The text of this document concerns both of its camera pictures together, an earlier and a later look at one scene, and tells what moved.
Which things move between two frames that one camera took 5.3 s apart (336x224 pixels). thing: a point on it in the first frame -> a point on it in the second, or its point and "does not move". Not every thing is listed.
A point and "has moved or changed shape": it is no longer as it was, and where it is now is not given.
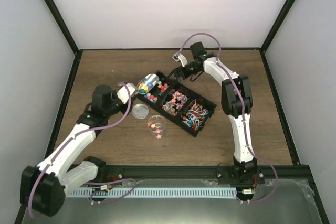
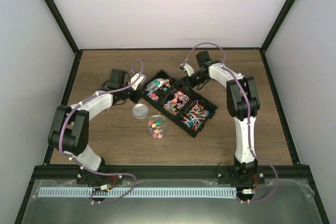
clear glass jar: [157, 124] does not move
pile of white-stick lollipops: [195, 116] does not move
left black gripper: [124, 111] -> [138, 95]
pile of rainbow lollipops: [172, 106] does not move
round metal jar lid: [140, 110] does not move
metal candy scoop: [146, 83] has moved or changed shape
